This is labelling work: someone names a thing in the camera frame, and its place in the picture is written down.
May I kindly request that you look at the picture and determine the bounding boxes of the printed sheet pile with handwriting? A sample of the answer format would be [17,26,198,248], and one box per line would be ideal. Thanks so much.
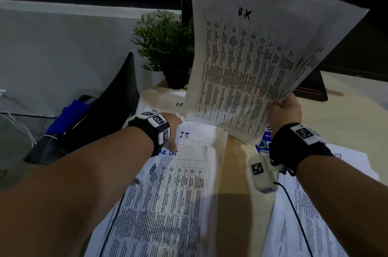
[136,88,187,121]

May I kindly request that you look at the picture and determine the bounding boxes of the person's right hand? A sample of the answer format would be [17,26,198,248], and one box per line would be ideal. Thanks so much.
[266,93,303,136]

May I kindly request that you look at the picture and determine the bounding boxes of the stack of printed table sheets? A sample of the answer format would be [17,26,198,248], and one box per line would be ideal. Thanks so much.
[185,0,370,145]

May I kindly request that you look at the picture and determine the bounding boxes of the person's left hand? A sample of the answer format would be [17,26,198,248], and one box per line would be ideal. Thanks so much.
[160,112,183,153]

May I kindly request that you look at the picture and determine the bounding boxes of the printed sheet with blue handwriting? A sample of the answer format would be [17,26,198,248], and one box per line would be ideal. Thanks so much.
[175,121,229,152]

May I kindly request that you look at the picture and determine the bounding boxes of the person's right forearm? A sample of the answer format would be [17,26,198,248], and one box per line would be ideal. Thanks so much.
[295,154,388,257]

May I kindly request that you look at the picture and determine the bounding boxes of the white cables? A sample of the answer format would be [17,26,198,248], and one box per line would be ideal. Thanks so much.
[0,112,58,148]

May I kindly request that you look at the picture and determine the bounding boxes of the person's left forearm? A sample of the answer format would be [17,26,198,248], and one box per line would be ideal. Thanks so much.
[0,126,155,257]

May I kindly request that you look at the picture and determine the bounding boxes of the green potted plant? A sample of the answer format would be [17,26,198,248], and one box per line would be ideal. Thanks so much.
[132,10,195,90]

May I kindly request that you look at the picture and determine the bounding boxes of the black stand with red stripe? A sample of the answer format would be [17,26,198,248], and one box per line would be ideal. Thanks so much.
[292,67,329,102]

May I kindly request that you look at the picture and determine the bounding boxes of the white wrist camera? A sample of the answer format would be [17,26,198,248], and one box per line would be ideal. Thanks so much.
[134,156,159,185]
[248,154,284,194]

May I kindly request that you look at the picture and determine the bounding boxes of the black curved chair back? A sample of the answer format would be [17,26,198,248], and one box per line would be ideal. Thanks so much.
[24,52,141,167]

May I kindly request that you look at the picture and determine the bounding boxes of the black camera cable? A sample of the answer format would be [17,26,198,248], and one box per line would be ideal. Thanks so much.
[273,181,314,257]

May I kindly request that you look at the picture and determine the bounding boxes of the pile of printed list sheets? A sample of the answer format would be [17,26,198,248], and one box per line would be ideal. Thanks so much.
[84,144,225,257]
[262,143,380,257]

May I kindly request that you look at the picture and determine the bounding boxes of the blue round sticker card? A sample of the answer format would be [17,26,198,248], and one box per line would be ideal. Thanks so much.
[255,126,273,156]

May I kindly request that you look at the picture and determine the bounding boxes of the black wristband with white markers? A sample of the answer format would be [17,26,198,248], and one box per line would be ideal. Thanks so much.
[269,123,334,176]
[123,111,171,157]

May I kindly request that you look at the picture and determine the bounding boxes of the blue cloth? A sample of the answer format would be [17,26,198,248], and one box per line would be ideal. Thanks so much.
[45,99,92,135]

